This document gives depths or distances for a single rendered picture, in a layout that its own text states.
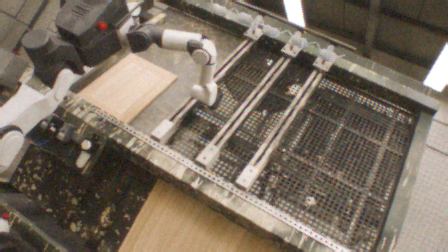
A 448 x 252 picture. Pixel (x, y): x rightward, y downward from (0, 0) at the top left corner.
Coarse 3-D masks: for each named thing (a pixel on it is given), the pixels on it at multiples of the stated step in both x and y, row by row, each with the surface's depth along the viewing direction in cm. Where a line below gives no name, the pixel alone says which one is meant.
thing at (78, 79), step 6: (156, 18) 259; (162, 18) 260; (156, 24) 257; (108, 60) 229; (96, 66) 221; (102, 66) 227; (90, 72) 219; (78, 78) 213; (84, 78) 217; (72, 84) 210; (78, 84) 215
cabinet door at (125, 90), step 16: (128, 64) 228; (144, 64) 229; (96, 80) 216; (112, 80) 218; (128, 80) 219; (144, 80) 220; (160, 80) 221; (80, 96) 206; (96, 96) 208; (112, 96) 209; (128, 96) 210; (144, 96) 211; (112, 112) 201; (128, 112) 202
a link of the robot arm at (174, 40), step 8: (168, 32) 166; (176, 32) 166; (184, 32) 167; (168, 40) 166; (176, 40) 165; (184, 40) 165; (192, 40) 164; (200, 40) 169; (168, 48) 169; (176, 48) 168; (184, 48) 167; (192, 48) 164; (200, 48) 163; (192, 56) 166; (200, 56) 165; (208, 56) 165; (200, 64) 168
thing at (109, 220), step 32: (32, 160) 223; (96, 160) 208; (128, 160) 210; (32, 192) 219; (64, 192) 214; (96, 192) 210; (128, 192) 205; (32, 224) 192; (64, 224) 203; (96, 224) 200; (128, 224) 202
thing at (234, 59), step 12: (252, 24) 237; (252, 36) 243; (240, 48) 239; (252, 48) 248; (228, 60) 230; (240, 60) 238; (216, 72) 222; (228, 72) 229; (180, 108) 200; (192, 108) 205; (168, 120) 194; (180, 120) 198; (156, 132) 188; (168, 132) 191
